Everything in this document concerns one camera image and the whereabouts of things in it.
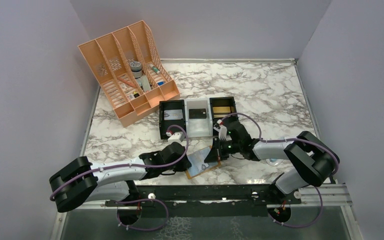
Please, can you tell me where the tan leather card holder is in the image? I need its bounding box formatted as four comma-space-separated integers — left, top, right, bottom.
184, 145, 222, 180

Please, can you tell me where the light blue card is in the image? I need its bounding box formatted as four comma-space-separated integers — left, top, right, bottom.
187, 146, 218, 177

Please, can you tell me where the white silver card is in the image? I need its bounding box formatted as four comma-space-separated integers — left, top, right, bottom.
163, 109, 184, 121

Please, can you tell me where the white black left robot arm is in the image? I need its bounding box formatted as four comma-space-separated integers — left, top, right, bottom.
49, 142, 191, 213

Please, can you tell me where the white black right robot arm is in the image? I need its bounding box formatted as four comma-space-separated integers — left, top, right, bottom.
204, 120, 340, 200

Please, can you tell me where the gold credit card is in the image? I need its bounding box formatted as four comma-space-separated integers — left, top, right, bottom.
212, 106, 233, 116

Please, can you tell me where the black credit card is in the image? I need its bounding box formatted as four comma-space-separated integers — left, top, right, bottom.
188, 108, 208, 119

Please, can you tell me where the black left tray bin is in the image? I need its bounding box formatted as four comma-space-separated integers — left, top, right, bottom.
158, 99, 187, 140

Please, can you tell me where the black tray bin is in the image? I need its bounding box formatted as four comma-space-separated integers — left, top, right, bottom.
158, 99, 187, 140
209, 96, 237, 125

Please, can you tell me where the black right tray bin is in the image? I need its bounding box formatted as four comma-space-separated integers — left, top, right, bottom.
209, 96, 237, 125

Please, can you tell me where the grey round jar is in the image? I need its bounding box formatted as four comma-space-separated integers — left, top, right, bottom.
129, 61, 143, 79

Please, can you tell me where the peach plastic desk organizer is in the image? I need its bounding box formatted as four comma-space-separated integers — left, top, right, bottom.
78, 20, 180, 127

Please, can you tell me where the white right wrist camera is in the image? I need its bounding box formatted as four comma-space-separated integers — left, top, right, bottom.
213, 119, 228, 140

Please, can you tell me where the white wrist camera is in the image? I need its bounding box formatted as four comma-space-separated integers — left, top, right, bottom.
167, 131, 185, 144
213, 119, 228, 140

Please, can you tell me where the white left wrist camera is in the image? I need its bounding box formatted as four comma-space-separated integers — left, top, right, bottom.
167, 131, 185, 144

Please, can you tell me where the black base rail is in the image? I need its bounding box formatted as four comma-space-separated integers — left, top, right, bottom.
104, 184, 302, 218

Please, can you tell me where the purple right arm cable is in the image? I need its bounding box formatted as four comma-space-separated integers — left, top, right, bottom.
215, 112, 340, 229

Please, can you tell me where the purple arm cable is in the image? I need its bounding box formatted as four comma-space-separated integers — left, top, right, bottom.
49, 124, 190, 232
215, 112, 340, 229

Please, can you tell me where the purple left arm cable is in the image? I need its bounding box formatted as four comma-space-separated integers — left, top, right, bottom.
49, 124, 190, 232

